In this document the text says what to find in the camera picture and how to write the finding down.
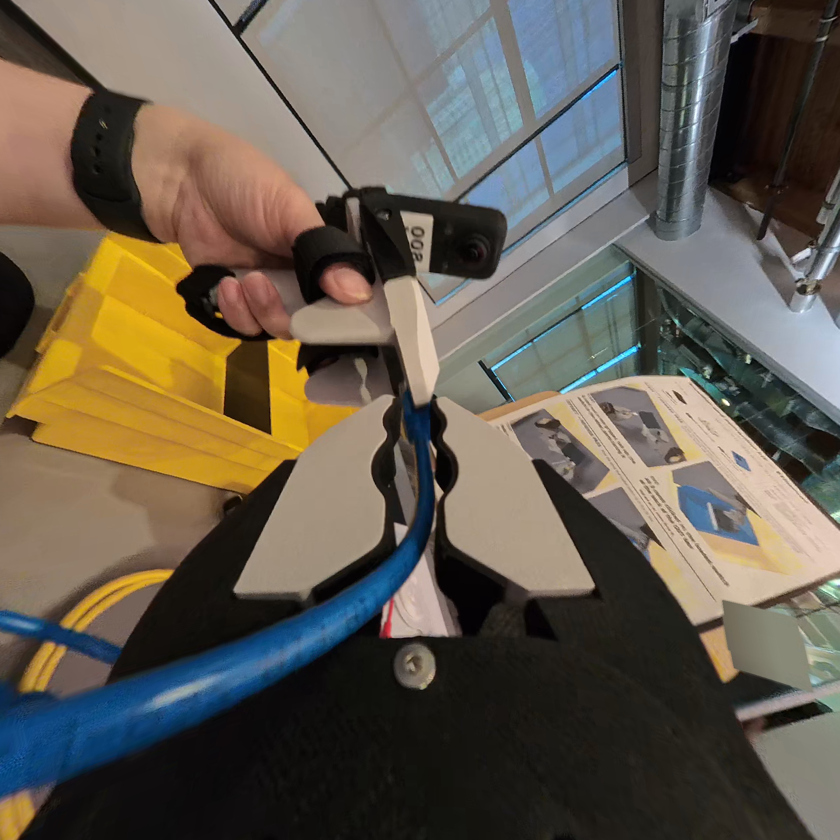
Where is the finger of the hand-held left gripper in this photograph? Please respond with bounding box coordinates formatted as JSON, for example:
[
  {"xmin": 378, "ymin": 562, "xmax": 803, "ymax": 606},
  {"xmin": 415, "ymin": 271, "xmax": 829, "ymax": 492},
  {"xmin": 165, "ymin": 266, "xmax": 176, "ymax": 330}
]
[{"xmin": 382, "ymin": 274, "xmax": 441, "ymax": 406}]

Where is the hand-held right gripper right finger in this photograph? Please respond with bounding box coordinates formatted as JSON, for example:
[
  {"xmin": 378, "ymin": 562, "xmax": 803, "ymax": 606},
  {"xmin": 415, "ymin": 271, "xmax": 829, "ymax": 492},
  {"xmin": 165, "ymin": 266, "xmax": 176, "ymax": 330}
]
[{"xmin": 430, "ymin": 395, "xmax": 597, "ymax": 599}]

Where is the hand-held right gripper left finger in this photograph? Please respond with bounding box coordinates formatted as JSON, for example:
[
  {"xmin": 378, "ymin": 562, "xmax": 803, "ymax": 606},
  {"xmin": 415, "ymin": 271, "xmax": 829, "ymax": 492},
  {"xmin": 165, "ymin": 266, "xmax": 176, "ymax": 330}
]
[{"xmin": 233, "ymin": 395, "xmax": 404, "ymax": 605}]

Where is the blue ethernet cable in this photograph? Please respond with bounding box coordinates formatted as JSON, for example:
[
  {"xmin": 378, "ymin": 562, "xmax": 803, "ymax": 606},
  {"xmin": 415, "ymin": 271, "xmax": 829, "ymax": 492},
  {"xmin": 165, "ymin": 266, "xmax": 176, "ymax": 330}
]
[{"xmin": 0, "ymin": 384, "xmax": 439, "ymax": 798}]

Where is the yellow plastic bin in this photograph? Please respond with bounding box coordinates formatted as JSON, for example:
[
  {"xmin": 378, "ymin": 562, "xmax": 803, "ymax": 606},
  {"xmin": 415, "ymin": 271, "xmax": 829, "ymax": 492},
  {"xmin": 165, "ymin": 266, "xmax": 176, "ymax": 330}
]
[{"xmin": 8, "ymin": 235, "xmax": 368, "ymax": 494}]

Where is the yellow ethernet cable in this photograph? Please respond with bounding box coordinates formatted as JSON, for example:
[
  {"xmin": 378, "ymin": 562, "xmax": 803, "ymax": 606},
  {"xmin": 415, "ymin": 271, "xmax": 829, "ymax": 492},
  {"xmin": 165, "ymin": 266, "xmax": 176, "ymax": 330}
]
[{"xmin": 0, "ymin": 568, "xmax": 175, "ymax": 840}]

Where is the person's left forearm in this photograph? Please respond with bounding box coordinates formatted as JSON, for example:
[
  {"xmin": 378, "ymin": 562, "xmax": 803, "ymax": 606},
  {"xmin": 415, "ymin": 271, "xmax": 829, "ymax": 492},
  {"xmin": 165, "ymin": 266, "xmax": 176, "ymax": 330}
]
[{"xmin": 0, "ymin": 59, "xmax": 93, "ymax": 231}]

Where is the person's left hand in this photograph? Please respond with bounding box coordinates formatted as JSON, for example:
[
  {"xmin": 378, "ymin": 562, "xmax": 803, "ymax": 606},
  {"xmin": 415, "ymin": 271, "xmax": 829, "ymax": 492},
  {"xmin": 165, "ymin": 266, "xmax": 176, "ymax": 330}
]
[{"xmin": 134, "ymin": 105, "xmax": 375, "ymax": 339}]

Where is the wooden poster board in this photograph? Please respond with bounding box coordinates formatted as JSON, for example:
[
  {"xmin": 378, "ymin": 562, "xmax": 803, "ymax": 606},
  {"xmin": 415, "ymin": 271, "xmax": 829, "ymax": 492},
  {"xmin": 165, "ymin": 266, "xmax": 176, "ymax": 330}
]
[{"xmin": 478, "ymin": 391, "xmax": 840, "ymax": 683}]

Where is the glass window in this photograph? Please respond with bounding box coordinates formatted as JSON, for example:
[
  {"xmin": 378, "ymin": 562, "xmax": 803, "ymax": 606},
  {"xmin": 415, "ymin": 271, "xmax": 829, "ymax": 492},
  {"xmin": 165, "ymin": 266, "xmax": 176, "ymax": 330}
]
[{"xmin": 213, "ymin": 0, "xmax": 631, "ymax": 250}]

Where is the printed instruction poster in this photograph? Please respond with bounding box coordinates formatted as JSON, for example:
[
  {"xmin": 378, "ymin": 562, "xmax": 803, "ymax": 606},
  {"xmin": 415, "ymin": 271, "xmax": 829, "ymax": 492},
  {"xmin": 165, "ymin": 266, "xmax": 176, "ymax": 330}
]
[{"xmin": 489, "ymin": 375, "xmax": 840, "ymax": 608}]

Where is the black wrist band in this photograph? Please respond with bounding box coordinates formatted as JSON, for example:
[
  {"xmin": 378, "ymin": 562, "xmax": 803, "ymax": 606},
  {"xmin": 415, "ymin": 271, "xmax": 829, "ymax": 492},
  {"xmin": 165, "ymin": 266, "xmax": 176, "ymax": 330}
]
[{"xmin": 71, "ymin": 88, "xmax": 161, "ymax": 244}]

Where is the chrome metal pole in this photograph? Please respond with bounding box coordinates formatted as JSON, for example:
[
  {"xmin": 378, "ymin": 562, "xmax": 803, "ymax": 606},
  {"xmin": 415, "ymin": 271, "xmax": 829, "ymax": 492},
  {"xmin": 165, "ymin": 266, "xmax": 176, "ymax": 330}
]
[{"xmin": 789, "ymin": 190, "xmax": 840, "ymax": 314}]

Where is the black round object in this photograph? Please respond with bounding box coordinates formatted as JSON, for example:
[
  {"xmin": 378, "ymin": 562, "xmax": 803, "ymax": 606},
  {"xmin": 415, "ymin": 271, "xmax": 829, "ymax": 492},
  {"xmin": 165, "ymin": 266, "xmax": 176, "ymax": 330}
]
[{"xmin": 0, "ymin": 252, "xmax": 35, "ymax": 358}]

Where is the silver metal duct pipe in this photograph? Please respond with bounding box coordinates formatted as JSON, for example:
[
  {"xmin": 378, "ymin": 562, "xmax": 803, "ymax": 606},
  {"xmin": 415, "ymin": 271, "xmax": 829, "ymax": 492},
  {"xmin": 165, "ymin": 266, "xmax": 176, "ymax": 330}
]
[{"xmin": 655, "ymin": 0, "xmax": 732, "ymax": 240}]

